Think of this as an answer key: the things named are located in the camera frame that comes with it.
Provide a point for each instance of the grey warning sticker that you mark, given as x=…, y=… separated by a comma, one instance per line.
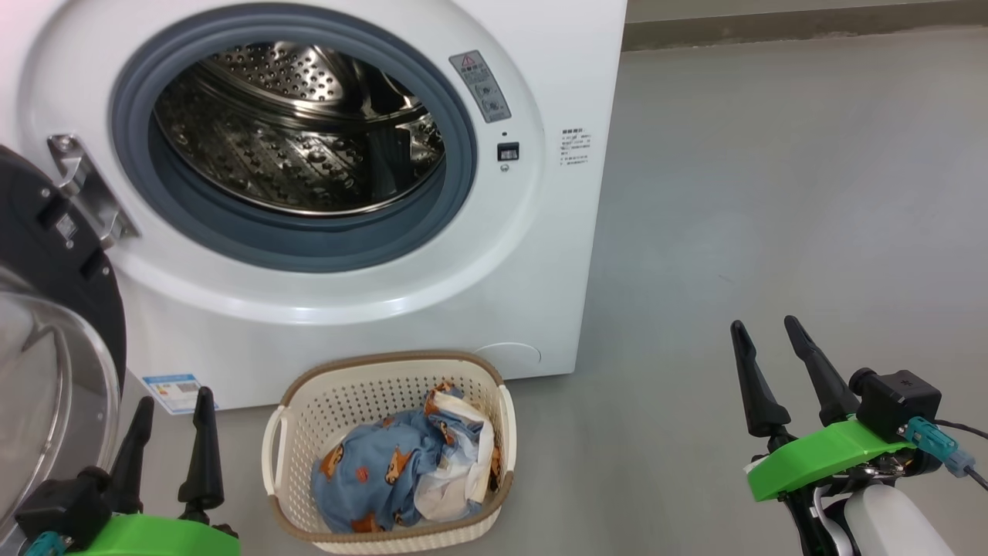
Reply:
x=482, y=89

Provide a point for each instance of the white front-load washing machine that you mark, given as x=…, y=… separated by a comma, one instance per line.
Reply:
x=540, y=270

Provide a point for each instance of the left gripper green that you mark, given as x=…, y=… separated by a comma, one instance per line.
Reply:
x=154, y=540

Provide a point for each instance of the cream perforated laundry basket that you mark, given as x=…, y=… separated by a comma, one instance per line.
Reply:
x=347, y=394

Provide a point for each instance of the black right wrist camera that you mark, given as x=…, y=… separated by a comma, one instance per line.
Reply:
x=899, y=401

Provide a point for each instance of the white and blue bear garment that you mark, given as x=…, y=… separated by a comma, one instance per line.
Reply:
x=455, y=479

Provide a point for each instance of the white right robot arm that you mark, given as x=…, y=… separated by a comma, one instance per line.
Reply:
x=888, y=525

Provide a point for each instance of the blue energy label sticker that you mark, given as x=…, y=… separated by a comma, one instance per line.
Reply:
x=174, y=390

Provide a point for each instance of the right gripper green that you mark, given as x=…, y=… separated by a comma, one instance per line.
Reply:
x=826, y=455

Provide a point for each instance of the blue bear print garment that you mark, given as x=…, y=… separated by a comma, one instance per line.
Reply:
x=363, y=471

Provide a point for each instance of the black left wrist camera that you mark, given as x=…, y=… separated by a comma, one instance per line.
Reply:
x=62, y=506

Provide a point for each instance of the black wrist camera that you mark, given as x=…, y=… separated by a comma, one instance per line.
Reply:
x=899, y=401
x=62, y=506

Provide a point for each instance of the round dark washing machine door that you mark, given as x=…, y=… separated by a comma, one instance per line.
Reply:
x=46, y=232

